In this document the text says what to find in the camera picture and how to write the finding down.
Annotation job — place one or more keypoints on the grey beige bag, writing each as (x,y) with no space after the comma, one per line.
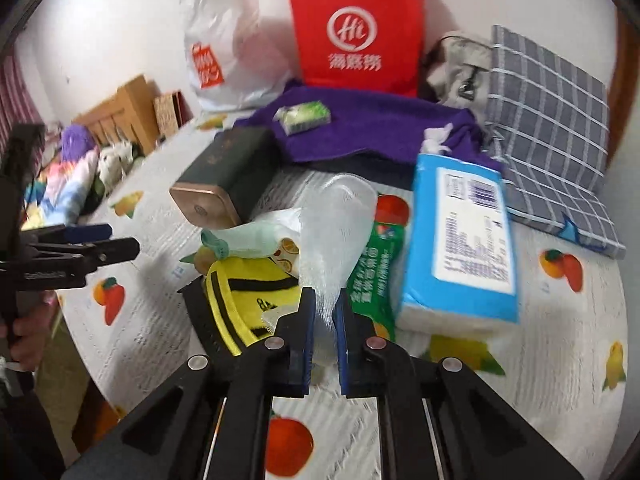
(452,67)

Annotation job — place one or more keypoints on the red paper bag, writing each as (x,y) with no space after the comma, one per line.
(355,7)

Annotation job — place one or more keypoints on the grey checked pillow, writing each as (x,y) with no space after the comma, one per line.
(545,125)

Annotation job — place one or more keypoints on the green snack packet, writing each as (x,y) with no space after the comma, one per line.
(377,280)

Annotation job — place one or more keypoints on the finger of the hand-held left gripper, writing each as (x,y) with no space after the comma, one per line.
(87,233)
(115,252)

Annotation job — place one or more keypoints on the red striped curtain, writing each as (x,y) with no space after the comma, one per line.
(15,105)

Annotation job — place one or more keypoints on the purple plush toy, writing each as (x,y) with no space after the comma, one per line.
(76,141)

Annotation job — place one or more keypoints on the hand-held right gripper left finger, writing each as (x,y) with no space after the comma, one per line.
(307,312)

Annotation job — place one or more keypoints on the small green tissue pack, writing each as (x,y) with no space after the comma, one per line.
(302,116)

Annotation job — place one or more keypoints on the person's left hand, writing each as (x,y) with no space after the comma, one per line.
(32,335)

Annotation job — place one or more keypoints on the clear plastic bag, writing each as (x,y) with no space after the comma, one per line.
(335,230)

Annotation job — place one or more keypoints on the dark cloth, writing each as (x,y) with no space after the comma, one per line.
(360,167)

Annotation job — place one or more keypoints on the white plush toy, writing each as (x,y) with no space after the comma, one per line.
(112,162)

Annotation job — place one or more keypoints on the blue tissue pack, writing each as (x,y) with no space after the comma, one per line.
(425,280)

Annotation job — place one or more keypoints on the purple towel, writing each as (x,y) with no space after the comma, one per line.
(360,130)

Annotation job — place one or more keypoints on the yellow black striped sock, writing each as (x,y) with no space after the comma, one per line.
(250,285)

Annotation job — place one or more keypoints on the wooden headboard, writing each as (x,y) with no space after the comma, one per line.
(132,110)

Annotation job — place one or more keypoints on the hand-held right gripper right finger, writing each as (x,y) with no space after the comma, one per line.
(342,322)

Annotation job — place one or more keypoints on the white plastic bag orange print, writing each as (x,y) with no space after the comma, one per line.
(220,35)

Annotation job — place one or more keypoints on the white green plastic bag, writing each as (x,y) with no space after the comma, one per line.
(260,235)

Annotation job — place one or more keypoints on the brown patterned box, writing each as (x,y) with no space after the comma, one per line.
(170,112)

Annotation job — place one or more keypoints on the colourful clothes pile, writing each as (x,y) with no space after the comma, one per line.
(65,185)

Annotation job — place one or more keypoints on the brown wooden frame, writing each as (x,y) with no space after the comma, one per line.
(623,45)

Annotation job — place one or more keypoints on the fruit printed tablecloth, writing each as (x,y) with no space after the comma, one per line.
(150,260)

